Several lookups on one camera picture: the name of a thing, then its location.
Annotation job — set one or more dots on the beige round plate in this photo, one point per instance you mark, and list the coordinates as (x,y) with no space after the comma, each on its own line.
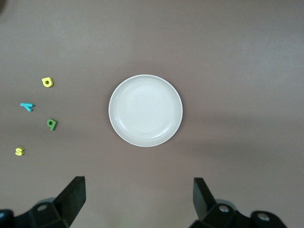
(145,110)

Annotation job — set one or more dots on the yellow letter s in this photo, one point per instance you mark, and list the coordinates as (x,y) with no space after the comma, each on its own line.
(19,151)

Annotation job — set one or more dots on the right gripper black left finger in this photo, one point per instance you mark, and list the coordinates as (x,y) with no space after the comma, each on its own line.
(69,199)

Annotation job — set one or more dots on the teal letter y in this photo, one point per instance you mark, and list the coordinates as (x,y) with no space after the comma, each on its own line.
(27,105)

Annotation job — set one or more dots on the brown table cover sheet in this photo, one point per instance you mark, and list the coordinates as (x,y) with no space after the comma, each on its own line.
(237,71)

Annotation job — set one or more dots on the green letter b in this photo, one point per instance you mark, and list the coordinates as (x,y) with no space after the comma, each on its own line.
(54,126)

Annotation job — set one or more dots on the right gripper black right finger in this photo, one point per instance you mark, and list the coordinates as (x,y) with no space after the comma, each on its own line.
(204,202)

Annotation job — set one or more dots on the yellow letter a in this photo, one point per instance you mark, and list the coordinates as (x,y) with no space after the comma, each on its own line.
(45,80)

